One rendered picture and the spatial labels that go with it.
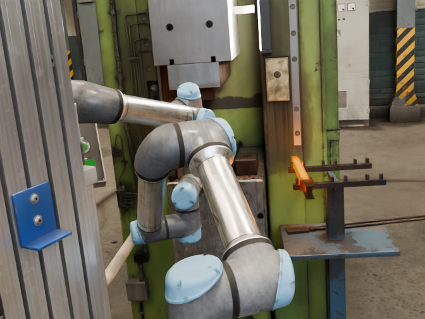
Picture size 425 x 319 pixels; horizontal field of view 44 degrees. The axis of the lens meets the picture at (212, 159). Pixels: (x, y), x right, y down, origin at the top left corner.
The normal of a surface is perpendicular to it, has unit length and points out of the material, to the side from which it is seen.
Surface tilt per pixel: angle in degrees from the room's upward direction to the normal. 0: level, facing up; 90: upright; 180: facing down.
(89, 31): 90
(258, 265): 30
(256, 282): 58
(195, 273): 7
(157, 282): 90
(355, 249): 0
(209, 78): 90
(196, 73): 90
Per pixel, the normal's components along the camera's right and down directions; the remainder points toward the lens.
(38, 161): 0.87, 0.06
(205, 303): 0.32, 0.19
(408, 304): -0.07, -0.97
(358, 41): -0.24, 0.26
